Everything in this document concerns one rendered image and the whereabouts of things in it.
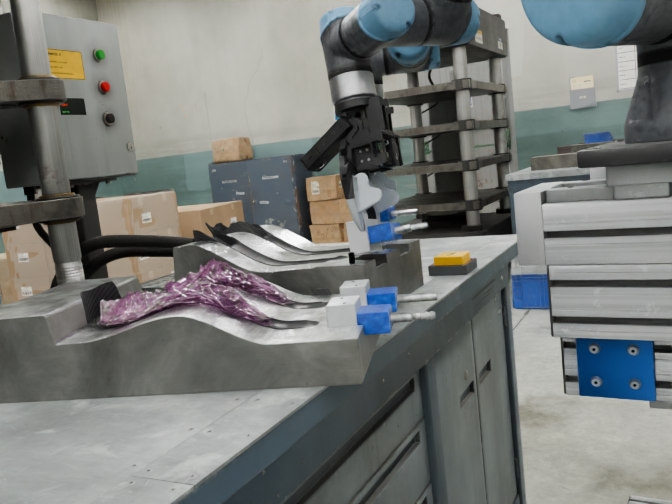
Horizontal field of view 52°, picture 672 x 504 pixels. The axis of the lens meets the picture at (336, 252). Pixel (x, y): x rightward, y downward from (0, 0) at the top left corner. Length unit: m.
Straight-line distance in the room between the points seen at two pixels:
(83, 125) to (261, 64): 7.15
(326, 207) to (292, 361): 7.30
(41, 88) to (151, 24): 8.43
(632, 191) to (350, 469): 0.54
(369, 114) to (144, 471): 0.68
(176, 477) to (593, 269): 0.52
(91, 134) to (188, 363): 1.09
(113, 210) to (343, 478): 4.13
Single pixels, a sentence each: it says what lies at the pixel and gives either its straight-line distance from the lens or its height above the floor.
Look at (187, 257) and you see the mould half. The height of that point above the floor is 0.91.
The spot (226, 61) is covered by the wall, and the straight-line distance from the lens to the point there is 9.22.
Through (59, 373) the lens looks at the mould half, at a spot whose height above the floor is 0.84.
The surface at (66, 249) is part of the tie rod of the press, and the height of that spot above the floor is 0.93.
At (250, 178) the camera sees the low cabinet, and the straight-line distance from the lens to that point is 8.41.
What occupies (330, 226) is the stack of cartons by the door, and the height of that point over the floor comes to 0.25.
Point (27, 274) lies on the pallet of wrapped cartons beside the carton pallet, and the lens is 5.67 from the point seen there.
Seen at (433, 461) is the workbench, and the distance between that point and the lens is 1.36.
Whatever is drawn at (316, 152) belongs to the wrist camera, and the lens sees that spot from 1.17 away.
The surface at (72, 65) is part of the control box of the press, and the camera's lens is 1.86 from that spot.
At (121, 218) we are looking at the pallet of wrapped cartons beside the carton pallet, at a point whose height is 0.80.
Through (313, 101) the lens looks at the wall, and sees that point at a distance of 8.54.
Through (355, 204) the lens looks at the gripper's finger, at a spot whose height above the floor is 0.98.
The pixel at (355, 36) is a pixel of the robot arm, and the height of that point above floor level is 1.24.
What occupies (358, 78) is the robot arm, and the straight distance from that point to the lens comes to 1.15.
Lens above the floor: 1.06
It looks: 8 degrees down
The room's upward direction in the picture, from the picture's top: 6 degrees counter-clockwise
